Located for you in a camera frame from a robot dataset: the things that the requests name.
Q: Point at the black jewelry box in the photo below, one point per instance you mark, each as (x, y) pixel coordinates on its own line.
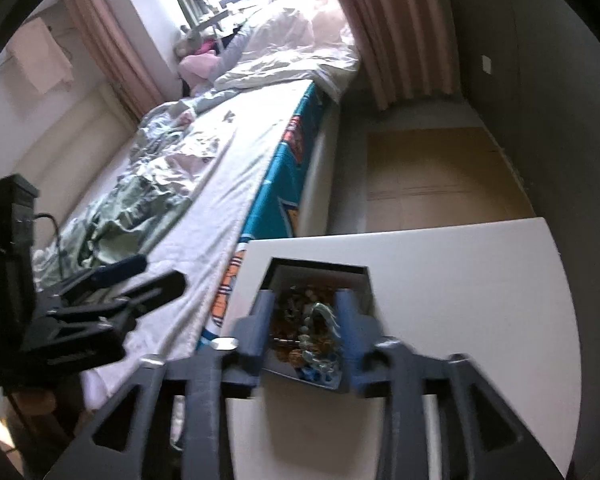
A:
(304, 315)

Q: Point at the pink curtain right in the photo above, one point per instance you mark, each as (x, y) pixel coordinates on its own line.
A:
(408, 47)

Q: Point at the green patterned clothes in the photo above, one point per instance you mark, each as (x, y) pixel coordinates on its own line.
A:
(170, 161)

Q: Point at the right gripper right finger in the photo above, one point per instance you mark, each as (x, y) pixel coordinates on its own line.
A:
(382, 367)

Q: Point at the beige padded headboard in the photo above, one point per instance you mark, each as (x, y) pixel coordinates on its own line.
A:
(66, 160)

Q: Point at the white wall socket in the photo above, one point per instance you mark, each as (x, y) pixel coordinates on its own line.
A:
(486, 64)

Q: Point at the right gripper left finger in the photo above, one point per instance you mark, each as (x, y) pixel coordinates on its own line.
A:
(228, 368)

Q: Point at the pink curtain left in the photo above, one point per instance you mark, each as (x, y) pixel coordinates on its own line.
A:
(115, 56)

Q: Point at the blue flower hair scrunchie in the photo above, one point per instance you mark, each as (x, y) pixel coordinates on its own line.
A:
(323, 369)

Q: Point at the white square table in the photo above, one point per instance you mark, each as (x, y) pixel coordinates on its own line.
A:
(495, 291)

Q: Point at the dark grey wardrobe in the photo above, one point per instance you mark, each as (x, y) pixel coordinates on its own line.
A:
(542, 104)

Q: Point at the pink plush toy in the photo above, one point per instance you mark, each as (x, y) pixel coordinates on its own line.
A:
(196, 68)

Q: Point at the bed with white blanket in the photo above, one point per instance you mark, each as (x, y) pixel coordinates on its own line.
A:
(254, 192)

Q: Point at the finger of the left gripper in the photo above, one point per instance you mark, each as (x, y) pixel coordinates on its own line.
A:
(135, 302)
(87, 282)

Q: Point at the pink curtain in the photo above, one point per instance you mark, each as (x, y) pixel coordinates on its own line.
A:
(115, 56)
(408, 47)

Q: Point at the white duvet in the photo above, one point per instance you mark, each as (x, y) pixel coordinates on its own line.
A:
(291, 40)

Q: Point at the hanging white cloth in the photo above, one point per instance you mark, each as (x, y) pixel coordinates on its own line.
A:
(39, 56)

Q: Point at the cardboard sheet on floor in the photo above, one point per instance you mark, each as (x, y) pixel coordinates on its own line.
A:
(429, 178)

